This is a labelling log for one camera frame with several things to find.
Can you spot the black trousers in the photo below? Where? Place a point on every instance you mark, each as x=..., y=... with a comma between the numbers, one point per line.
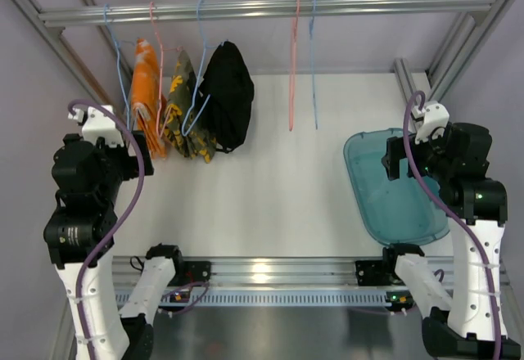
x=227, y=94

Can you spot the blue hanger far left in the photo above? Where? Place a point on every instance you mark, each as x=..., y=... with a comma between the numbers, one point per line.
x=119, y=69

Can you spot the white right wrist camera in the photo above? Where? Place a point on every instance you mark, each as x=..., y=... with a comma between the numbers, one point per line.
x=430, y=122

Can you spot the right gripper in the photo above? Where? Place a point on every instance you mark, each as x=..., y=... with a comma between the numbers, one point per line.
x=393, y=157

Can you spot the aluminium frame posts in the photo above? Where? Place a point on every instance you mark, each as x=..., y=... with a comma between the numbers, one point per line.
x=86, y=53
x=469, y=31

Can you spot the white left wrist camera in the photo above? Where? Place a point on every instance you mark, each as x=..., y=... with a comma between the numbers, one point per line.
x=95, y=124

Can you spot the camouflage trousers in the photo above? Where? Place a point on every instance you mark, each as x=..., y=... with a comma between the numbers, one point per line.
x=200, y=142

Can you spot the aluminium hanging rail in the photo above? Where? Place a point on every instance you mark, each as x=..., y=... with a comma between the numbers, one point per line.
x=138, y=13

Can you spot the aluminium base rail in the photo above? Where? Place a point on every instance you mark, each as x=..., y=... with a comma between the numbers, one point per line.
x=229, y=272

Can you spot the empty blue hanger right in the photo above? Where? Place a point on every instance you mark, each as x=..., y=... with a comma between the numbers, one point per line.
x=312, y=62

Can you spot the orange tie-dye trousers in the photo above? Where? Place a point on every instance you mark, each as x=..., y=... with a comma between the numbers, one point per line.
x=144, y=96

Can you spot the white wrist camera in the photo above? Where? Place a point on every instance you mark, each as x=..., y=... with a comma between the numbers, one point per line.
x=95, y=124
x=430, y=122

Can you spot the blue hanger with black trousers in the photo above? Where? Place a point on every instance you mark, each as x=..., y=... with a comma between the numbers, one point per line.
x=196, y=90

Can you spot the teal plastic bin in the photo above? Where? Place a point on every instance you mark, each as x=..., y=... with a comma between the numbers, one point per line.
x=392, y=211

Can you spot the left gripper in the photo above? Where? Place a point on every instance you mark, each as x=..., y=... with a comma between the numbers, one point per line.
x=143, y=159

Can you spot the aluminium frame posts right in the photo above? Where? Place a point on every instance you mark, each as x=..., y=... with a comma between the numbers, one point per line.
x=469, y=31

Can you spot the slotted cable duct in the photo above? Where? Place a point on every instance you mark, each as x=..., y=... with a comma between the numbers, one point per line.
x=288, y=298

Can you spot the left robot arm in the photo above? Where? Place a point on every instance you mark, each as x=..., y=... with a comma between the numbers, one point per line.
x=79, y=240

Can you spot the aluminium frame posts left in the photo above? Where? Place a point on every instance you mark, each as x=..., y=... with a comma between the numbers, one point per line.
x=86, y=53

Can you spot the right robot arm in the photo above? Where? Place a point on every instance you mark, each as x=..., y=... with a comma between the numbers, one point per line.
x=451, y=169

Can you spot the empty pink hanger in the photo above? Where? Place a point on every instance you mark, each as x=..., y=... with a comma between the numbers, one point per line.
x=292, y=73

